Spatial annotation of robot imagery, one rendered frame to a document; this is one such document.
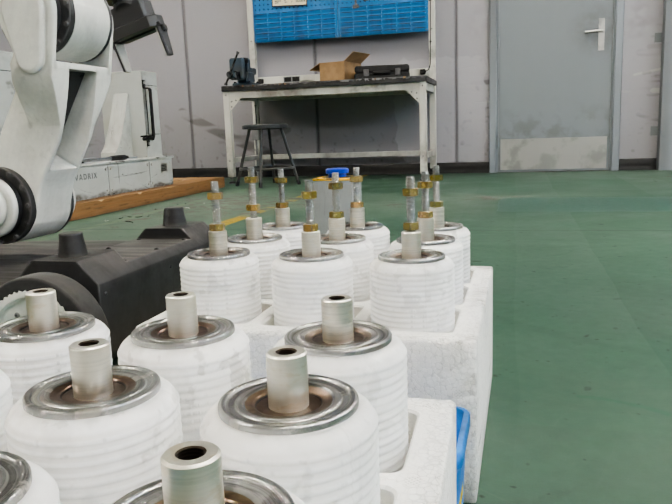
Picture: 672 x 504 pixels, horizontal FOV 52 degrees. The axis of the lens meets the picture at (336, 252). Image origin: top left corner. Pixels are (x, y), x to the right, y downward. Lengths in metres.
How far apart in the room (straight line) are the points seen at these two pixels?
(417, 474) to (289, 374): 0.13
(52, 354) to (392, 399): 0.25
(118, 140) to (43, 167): 3.14
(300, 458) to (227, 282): 0.49
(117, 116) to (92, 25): 3.23
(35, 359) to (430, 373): 0.39
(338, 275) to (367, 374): 0.34
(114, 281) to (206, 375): 0.67
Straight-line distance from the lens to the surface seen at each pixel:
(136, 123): 4.57
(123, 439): 0.39
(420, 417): 0.54
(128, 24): 1.57
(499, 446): 0.92
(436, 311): 0.76
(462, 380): 0.73
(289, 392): 0.37
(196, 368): 0.49
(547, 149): 5.90
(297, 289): 0.77
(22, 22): 1.31
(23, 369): 0.55
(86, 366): 0.41
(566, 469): 0.88
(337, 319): 0.47
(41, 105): 1.33
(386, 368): 0.46
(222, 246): 0.84
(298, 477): 0.35
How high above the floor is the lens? 0.40
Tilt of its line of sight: 10 degrees down
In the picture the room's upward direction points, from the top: 2 degrees counter-clockwise
